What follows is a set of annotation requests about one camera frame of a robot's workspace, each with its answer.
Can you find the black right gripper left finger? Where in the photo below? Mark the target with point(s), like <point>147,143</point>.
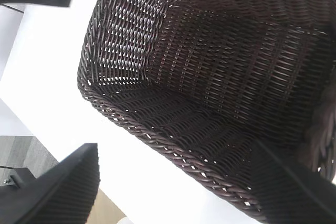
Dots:
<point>57,195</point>

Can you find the dark brown wicker basket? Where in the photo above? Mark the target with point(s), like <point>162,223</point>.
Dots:
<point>210,77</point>

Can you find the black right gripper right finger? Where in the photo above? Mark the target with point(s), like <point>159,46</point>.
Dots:
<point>294,195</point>

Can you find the black metal frame bracket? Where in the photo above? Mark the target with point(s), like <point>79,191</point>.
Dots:
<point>19,178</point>

